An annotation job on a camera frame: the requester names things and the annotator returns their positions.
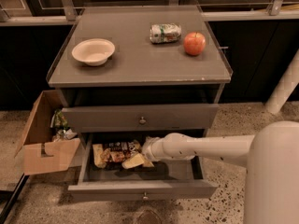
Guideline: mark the closed grey top drawer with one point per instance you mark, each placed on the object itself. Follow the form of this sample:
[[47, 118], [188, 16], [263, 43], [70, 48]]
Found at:
[[128, 118]]

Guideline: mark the crumpled clear wrapper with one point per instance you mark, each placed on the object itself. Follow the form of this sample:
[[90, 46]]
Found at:
[[61, 135]]

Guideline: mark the green snack packet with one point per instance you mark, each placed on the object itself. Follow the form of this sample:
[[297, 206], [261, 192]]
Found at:
[[58, 121]]

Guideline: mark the white paper bowl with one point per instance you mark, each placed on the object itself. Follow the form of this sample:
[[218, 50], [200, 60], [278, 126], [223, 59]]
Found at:
[[93, 52]]

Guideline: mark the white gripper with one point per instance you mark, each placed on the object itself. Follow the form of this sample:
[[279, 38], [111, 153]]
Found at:
[[149, 148]]

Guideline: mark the grey drawer cabinet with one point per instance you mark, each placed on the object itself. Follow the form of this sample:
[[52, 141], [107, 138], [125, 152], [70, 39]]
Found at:
[[139, 72]]

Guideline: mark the metal window frame rail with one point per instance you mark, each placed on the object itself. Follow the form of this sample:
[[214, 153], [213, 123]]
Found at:
[[42, 12]]

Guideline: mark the open grey middle drawer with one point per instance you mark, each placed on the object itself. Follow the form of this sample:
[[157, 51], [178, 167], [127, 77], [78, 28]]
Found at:
[[164, 181]]

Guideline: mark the brown cardboard box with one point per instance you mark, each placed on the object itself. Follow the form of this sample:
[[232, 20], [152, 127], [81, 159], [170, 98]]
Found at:
[[40, 154]]

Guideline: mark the green white soda can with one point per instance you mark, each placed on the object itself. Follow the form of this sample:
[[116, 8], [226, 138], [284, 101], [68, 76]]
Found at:
[[164, 33]]

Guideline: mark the red apple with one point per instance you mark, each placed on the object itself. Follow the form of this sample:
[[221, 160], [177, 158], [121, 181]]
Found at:
[[194, 43]]

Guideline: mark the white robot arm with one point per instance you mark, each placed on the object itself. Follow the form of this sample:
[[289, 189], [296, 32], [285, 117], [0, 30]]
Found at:
[[255, 163]]

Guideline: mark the brown chip bag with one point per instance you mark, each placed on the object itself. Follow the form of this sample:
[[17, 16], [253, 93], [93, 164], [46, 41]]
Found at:
[[112, 155]]

